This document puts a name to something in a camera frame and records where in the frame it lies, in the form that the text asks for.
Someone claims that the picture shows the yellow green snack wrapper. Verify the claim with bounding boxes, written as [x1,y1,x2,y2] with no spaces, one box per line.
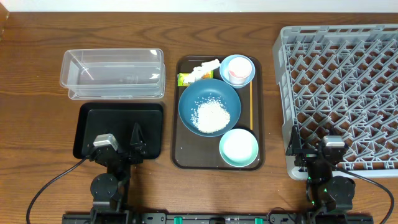
[177,71,213,86]

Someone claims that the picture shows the mint green bowl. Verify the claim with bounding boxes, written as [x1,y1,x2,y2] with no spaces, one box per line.
[219,129,259,168]

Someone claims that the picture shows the white pink cup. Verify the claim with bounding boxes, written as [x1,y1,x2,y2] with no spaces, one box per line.
[228,57,252,85]

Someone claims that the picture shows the grey dishwasher rack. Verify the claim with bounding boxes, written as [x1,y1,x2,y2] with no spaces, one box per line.
[272,24,397,178]

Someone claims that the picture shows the light blue small bowl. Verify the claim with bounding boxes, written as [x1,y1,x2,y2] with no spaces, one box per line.
[220,54,256,88]

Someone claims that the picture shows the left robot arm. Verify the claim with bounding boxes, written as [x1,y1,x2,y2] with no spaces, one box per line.
[89,123,147,223]

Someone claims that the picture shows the wooden chopstick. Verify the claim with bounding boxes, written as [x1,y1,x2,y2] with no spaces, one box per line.
[249,82,253,131]

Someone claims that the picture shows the clear plastic bin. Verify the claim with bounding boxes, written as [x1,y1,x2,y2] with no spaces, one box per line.
[60,49,165,100]

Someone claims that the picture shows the black plastic tray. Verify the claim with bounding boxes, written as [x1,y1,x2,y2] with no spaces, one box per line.
[73,103,163,159]

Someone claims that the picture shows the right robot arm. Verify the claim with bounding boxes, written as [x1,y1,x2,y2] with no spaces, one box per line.
[285,127,355,223]

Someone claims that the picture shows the dark blue plate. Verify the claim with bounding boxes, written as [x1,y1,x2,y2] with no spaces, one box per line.
[178,79,242,137]

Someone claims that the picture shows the white napkin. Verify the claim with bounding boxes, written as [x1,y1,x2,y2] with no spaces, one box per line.
[191,59,221,76]

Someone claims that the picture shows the pile of white rice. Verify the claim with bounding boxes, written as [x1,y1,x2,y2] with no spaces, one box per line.
[190,98,231,134]

